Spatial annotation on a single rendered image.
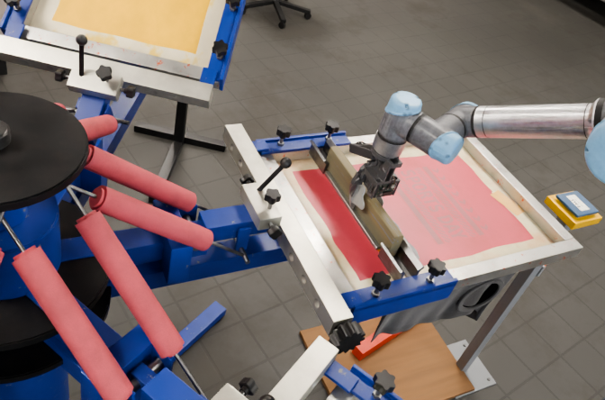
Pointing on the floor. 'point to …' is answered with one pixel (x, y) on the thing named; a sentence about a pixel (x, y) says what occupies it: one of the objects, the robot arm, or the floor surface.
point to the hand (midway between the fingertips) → (359, 202)
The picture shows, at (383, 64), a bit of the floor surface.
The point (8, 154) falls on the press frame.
